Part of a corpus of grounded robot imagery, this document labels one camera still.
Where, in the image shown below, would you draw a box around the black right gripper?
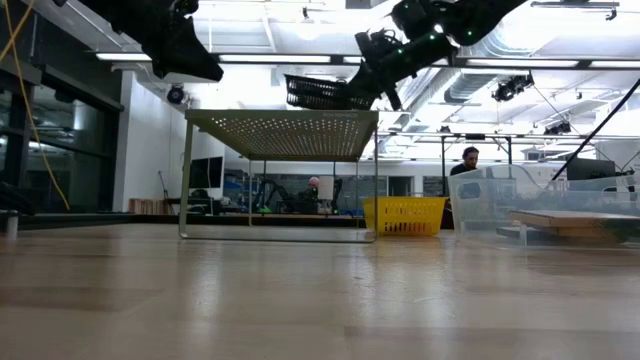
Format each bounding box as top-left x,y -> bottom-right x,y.
344,30 -> 460,112

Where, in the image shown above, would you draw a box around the person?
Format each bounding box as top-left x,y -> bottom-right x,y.
298,176 -> 322,214
449,146 -> 480,177

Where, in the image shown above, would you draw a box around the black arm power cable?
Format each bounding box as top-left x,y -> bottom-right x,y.
549,77 -> 640,182

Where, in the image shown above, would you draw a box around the black aluminium table frame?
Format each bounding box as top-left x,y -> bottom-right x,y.
14,212 -> 369,227

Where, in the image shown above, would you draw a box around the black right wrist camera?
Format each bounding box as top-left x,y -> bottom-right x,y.
355,28 -> 397,62

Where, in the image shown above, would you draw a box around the clear plastic container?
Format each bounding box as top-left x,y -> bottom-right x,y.
446,162 -> 640,251

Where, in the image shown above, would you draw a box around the green perforated metal shelf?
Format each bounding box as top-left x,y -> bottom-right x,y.
178,108 -> 380,245

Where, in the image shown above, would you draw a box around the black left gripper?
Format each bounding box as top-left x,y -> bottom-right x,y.
119,0 -> 225,84

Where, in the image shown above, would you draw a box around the white sign panel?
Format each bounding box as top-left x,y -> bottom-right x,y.
317,175 -> 336,202

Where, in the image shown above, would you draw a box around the black computer monitor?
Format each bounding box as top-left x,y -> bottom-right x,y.
565,157 -> 617,182
188,155 -> 225,190

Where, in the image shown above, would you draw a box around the black ceiling spotlight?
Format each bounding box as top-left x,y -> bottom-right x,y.
491,73 -> 536,103
166,83 -> 189,105
543,121 -> 573,137

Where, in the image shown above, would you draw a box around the yellow plastic basket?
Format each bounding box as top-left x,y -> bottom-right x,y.
361,195 -> 448,237

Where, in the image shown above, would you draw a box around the yellow extension cable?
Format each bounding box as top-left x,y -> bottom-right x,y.
0,0 -> 71,211

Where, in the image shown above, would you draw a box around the black metal stand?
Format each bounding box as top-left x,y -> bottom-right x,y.
438,132 -> 515,196

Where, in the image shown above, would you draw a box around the wooden crate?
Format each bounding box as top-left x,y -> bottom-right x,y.
128,197 -> 169,217

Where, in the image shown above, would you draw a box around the small grey cylinder post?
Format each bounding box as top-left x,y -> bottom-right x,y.
3,209 -> 21,236

